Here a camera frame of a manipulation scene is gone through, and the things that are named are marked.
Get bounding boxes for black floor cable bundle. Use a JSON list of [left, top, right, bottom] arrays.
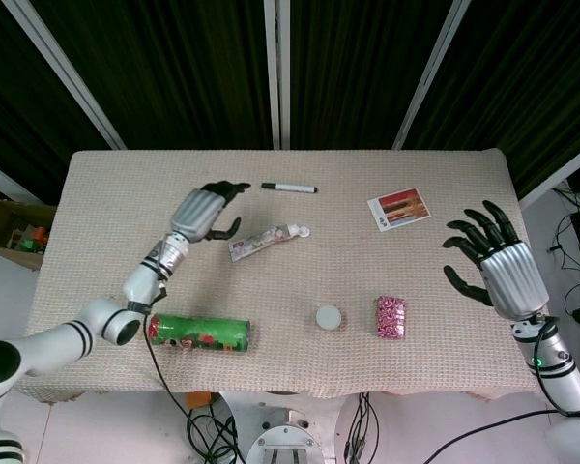
[[186, 403, 241, 464]]

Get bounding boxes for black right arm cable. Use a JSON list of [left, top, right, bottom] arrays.
[[434, 318, 580, 464]]

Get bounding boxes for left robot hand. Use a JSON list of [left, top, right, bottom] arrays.
[[168, 180, 252, 244]]

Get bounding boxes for pink patterned card deck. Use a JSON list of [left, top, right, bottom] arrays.
[[374, 295, 410, 339]]

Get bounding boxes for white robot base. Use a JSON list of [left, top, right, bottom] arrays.
[[218, 389, 343, 464]]

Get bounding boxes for white upright frame post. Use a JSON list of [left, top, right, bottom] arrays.
[[262, 0, 281, 150], [276, 0, 294, 150]]

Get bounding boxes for dark green curtain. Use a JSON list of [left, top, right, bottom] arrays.
[[0, 0, 580, 207]]

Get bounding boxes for white slanted frame post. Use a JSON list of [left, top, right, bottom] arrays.
[[392, 0, 485, 150], [13, 0, 128, 151]]

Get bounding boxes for green Pringles can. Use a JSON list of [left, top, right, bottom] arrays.
[[146, 312, 252, 357]]

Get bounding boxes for floral toothpaste tube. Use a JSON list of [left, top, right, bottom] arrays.
[[227, 222, 302, 264]]

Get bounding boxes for beige waffle tablecloth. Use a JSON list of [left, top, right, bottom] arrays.
[[11, 148, 567, 405]]

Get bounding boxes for red picture card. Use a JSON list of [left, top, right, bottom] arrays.
[[366, 188, 434, 234]]

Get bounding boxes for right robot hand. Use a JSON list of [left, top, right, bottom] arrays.
[[442, 199, 551, 320]]

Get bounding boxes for black cables beside table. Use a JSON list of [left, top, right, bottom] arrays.
[[542, 181, 580, 326]]

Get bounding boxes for brown cardboard box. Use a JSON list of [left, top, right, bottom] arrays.
[[0, 180, 57, 273]]

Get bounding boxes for black white marker pen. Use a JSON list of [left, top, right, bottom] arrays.
[[261, 181, 319, 196]]

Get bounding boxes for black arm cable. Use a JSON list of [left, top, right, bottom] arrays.
[[434, 318, 580, 464], [142, 311, 199, 464]]

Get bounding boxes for black hanging cable bundle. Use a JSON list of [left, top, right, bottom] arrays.
[[343, 391, 384, 464]]

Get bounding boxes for orange block under table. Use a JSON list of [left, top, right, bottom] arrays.
[[182, 390, 214, 413]]

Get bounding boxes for small grey round cap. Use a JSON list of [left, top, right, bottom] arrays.
[[314, 304, 344, 333]]

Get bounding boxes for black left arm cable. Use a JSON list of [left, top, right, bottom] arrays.
[[142, 311, 199, 464]]

